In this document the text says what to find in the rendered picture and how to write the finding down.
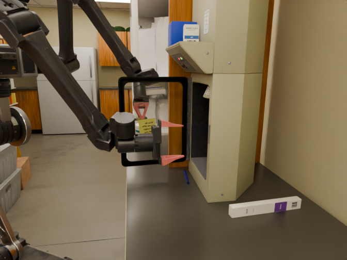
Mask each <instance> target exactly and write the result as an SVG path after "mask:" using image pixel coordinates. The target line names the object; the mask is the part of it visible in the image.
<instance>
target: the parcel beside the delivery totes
mask: <svg viewBox="0 0 347 260"><path fill-rule="evenodd" d="M17 168H21V170H22V172H21V190H23V189H24V188H25V186H26V184H27V183H28V181H29V179H30V178H31V171H30V163H29V157H18V158H17Z"/></svg>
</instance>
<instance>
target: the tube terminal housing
mask: <svg viewBox="0 0 347 260"><path fill-rule="evenodd" d="M268 7H269V0H193V11H192V22H197V24H199V42H213V43H214V57H213V73H212V74H204V73H193V72H191V77H192V84H193V83H202V84H206V85H209V87H210V100H209V125H210V144H208V151H207V177H206V180H205V179H204V178H203V176H202V175H201V174H200V172H199V171H198V169H197V168H196V166H195V165H194V163H193V162H192V160H191V147H190V161H189V166H188V170H189V172H190V173H191V175H192V177H193V179H194V180H195V182H196V184H197V185H198V187H199V189H200V191H201V192H202V194H203V196H204V197H205V199H206V201H207V202H208V203H212V202H225V201H235V200H236V199H237V198H238V197H239V196H240V195H241V194H242V193H243V192H244V191H245V190H246V189H247V188H248V187H249V186H250V185H251V184H252V183H253V182H254V170H255V158H256V146H257V134H258V122H259V110H260V98H261V86H262V74H263V62H264V50H265V37H266V26H267V14H268ZM208 8H209V33H207V34H205V35H203V27H204V11H206V10H207V9H208Z"/></svg>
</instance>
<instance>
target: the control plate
mask: <svg viewBox="0 0 347 260"><path fill-rule="evenodd" d="M172 57H173V58H174V59H175V60H176V61H177V62H178V63H179V65H180V66H182V65H183V64H184V65H189V66H190V67H187V68H188V69H187V68H186V67H183V69H184V70H186V71H196V70H195V69H194V68H193V67H192V66H191V65H190V64H189V63H188V62H187V60H186V59H185V58H184V57H183V56H182V55H181V54H180V53H179V54H175V55H172ZM179 58H180V59H179ZM181 58H182V59H181Z"/></svg>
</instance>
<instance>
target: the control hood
mask: <svg viewBox="0 0 347 260"><path fill-rule="evenodd" d="M165 50H166V52H167V53H168V54H169V55H170V56H171V57H172V55H175V54H179V53H180V54H181V55H182V56H183V57H184V58H185V59H186V60H187V62H188V63H189V64H190V65H191V66H192V67H193V68H194V69H195V70H196V71H186V70H184V69H183V68H182V67H181V66H180V65H179V63H178V62H177V61H176V60H175V59H174V58H173V57H172V58H173V59H174V60H175V61H176V62H177V63H178V65H179V66H180V67H181V68H182V69H183V70H184V71H186V72H193V73H204V74H212V73H213V57H214V43H213V42H195V41H179V42H177V43H175V44H173V45H171V46H169V47H167V48H166V49H165Z"/></svg>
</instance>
